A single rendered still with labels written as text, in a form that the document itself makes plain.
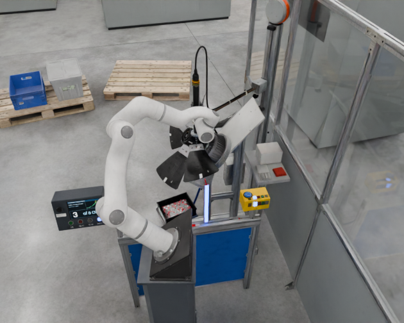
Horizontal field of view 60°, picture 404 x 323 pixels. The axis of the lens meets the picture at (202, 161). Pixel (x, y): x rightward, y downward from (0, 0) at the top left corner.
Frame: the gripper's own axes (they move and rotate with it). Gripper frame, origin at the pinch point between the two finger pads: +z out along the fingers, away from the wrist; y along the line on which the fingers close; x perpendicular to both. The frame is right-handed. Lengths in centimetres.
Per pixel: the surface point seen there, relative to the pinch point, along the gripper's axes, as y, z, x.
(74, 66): -118, 290, -105
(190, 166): -6.4, -15.1, -34.2
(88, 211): -66, -42, -33
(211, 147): 9.9, 1.6, -34.5
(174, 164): -14.7, 3.1, -46.7
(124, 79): -56, 305, -137
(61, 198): -78, -38, -25
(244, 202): 21, -41, -44
